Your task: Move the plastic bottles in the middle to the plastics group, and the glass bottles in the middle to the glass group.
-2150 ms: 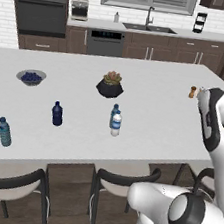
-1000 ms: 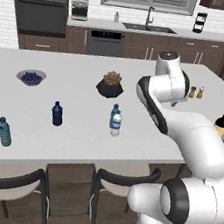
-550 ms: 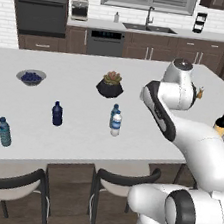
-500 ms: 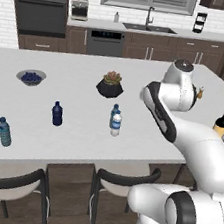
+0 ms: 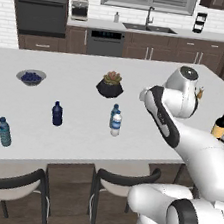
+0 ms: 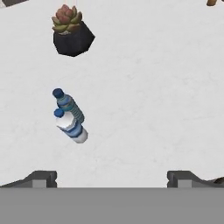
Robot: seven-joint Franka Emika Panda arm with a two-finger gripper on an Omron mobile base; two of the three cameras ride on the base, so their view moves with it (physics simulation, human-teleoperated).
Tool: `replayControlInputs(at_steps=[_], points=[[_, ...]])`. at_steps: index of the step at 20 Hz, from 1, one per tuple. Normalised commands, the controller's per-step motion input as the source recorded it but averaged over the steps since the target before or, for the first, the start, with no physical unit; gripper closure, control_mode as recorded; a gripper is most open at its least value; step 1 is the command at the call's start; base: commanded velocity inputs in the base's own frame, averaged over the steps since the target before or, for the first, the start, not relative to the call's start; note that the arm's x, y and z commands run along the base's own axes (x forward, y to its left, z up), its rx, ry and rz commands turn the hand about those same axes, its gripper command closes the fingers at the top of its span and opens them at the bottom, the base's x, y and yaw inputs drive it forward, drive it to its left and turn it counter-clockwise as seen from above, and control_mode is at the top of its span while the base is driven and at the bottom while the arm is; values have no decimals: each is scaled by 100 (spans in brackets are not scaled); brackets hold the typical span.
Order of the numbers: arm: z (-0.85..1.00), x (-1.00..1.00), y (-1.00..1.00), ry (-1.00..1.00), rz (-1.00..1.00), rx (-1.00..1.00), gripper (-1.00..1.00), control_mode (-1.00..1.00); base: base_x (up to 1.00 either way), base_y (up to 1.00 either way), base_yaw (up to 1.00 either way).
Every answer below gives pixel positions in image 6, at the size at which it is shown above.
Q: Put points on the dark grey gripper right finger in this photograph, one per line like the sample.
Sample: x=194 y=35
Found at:
x=182 y=178

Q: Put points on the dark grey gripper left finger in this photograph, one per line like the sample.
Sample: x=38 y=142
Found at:
x=40 y=178

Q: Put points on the dark brown round object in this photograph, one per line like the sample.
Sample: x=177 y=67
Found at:
x=219 y=180

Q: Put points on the white plastic bottle blue label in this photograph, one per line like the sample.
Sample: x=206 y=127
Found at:
x=70 y=126

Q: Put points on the ribbed teal plastic bottle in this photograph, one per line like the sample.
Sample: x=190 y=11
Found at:
x=67 y=102

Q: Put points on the succulent in black pot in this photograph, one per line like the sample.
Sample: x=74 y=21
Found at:
x=71 y=35

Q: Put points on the dark grey object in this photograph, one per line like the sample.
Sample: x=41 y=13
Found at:
x=11 y=2

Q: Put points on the brown wooden object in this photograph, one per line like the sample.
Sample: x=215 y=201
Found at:
x=214 y=2

